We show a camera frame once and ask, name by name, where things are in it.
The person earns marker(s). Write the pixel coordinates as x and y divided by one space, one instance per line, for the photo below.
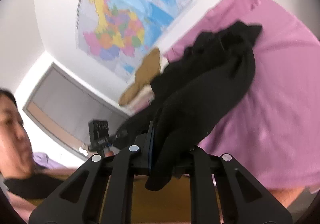
45 161

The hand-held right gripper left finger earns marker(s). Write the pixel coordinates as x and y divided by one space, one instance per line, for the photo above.
130 164

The black garment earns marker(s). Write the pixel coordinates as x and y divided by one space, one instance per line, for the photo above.
205 76

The pink daisy print bedsheet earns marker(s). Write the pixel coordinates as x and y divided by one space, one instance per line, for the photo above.
275 114

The grey wooden door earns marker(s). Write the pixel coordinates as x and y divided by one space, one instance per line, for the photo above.
62 104

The cream garment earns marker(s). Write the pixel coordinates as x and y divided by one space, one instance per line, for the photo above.
143 96

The colourful wall map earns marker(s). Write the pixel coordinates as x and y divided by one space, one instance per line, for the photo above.
120 14

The brown garment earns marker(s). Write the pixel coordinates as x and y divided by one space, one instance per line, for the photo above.
147 71

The person's head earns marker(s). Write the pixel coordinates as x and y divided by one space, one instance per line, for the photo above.
12 139

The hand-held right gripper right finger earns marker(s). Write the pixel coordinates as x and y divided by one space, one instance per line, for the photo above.
200 164

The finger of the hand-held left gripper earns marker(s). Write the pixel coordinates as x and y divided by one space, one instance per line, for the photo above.
118 136

